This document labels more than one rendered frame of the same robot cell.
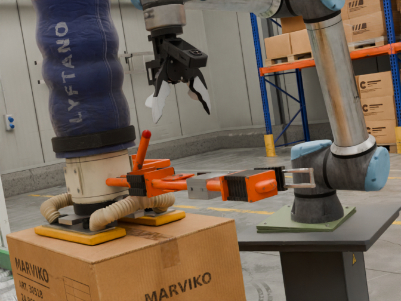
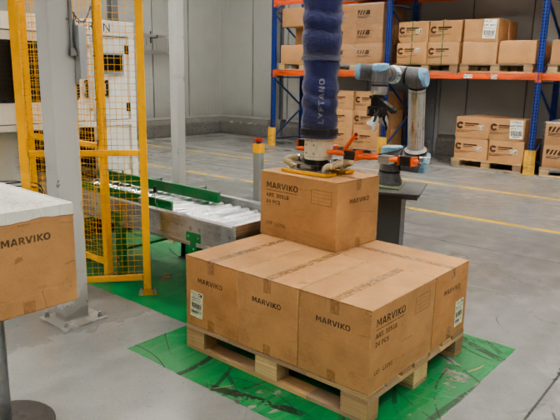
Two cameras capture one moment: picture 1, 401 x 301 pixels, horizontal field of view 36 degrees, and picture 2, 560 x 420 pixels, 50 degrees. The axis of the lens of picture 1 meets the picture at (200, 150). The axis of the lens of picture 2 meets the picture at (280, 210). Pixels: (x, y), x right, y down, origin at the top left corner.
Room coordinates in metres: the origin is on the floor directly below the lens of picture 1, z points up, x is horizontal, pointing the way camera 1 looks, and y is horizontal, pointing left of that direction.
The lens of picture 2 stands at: (-1.83, 1.25, 1.52)
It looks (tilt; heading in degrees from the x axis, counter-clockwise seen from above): 13 degrees down; 348
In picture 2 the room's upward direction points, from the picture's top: 1 degrees clockwise
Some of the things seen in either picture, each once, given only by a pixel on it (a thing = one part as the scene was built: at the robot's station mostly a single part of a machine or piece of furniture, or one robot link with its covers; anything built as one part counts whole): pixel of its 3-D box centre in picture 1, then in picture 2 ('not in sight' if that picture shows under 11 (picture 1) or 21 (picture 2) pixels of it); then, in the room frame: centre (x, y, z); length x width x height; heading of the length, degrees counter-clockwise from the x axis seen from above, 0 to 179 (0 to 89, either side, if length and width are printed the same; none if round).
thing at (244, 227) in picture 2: not in sight; (271, 221); (1.94, 0.51, 0.58); 0.70 x 0.03 x 0.06; 128
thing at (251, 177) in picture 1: (248, 185); (407, 161); (1.19, -0.08, 1.08); 0.08 x 0.07 x 0.05; 38
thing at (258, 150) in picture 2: not in sight; (257, 207); (2.70, 0.47, 0.50); 0.07 x 0.07 x 1.00; 38
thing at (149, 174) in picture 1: (151, 181); (353, 154); (1.47, 0.13, 1.08); 0.10 x 0.08 x 0.06; 128
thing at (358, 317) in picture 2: not in sight; (326, 291); (1.23, 0.33, 0.34); 1.20 x 1.00 x 0.40; 38
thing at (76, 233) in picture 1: (76, 225); (308, 169); (1.60, 0.36, 0.97); 0.34 x 0.10 x 0.05; 38
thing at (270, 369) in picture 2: not in sight; (324, 337); (1.23, 0.33, 0.07); 1.20 x 1.00 x 0.14; 38
